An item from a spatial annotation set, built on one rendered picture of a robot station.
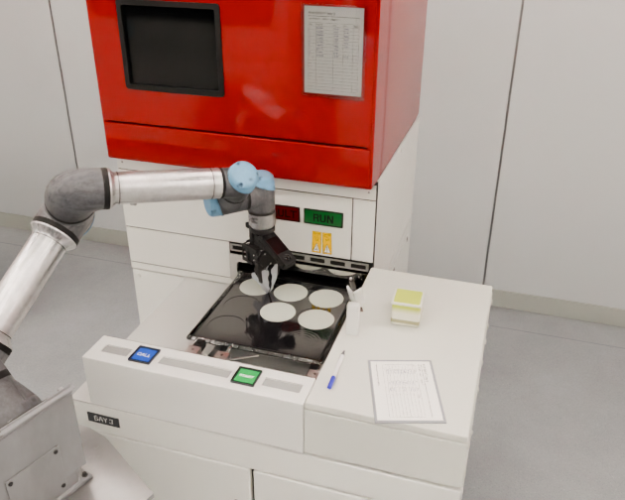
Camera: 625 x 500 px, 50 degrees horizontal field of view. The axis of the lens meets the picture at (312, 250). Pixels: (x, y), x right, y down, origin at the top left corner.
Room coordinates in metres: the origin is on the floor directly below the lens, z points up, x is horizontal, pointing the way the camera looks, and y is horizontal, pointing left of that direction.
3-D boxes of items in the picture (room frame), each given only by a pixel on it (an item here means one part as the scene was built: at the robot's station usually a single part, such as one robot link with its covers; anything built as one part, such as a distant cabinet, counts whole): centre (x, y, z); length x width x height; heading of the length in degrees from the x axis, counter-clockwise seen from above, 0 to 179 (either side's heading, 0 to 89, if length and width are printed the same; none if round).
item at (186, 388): (1.25, 0.27, 0.89); 0.55 x 0.09 x 0.14; 72
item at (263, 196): (1.69, 0.14, 1.21); 0.09 x 0.08 x 0.11; 119
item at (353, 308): (1.40, -0.10, 1.03); 0.06 x 0.04 x 0.13; 162
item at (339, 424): (1.37, -0.24, 0.89); 0.62 x 0.35 x 0.14; 162
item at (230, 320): (1.58, 0.10, 0.90); 0.34 x 0.34 x 0.01; 72
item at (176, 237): (1.85, 0.21, 1.02); 0.82 x 0.03 x 0.40; 72
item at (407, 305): (1.45, -0.24, 1.00); 0.07 x 0.07 x 0.07; 75
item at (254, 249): (1.70, 0.14, 1.05); 0.09 x 0.08 x 0.12; 46
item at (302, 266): (1.79, 0.05, 0.89); 0.44 x 0.02 x 0.10; 72
